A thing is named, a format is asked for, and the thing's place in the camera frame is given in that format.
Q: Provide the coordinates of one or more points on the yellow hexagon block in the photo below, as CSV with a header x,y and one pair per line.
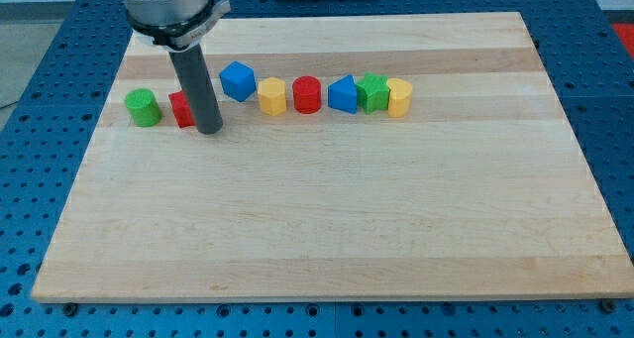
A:
x,y
272,96

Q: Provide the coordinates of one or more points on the wooden board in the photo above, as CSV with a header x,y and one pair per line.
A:
x,y
479,192

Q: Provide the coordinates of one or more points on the blue cube block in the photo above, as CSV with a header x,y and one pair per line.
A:
x,y
238,81

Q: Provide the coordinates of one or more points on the red cylinder block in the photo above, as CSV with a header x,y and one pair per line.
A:
x,y
307,94

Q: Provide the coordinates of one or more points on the green star block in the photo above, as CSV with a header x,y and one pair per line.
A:
x,y
373,92

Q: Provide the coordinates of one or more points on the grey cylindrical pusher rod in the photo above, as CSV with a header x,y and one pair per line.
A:
x,y
193,75

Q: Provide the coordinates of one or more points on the blue triangle block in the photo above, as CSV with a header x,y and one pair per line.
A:
x,y
342,95

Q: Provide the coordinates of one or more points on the red star block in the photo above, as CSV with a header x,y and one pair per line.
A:
x,y
181,110

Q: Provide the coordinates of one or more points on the yellow heart block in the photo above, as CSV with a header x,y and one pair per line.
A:
x,y
400,94

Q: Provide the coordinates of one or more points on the green cylinder block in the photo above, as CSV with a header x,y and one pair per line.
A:
x,y
143,108

